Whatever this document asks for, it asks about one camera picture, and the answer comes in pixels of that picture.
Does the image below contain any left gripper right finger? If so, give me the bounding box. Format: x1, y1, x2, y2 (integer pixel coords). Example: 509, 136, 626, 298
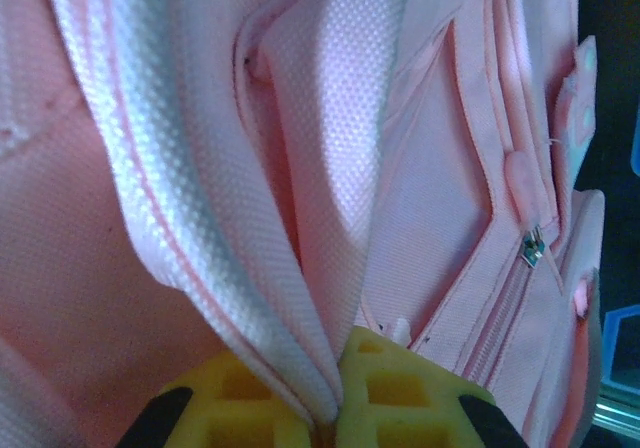
337, 325, 526, 448

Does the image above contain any pink student backpack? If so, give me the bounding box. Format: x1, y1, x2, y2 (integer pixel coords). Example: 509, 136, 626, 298
0, 0, 609, 448

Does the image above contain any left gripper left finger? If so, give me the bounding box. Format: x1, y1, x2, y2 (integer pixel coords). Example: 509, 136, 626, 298
117, 350, 316, 448

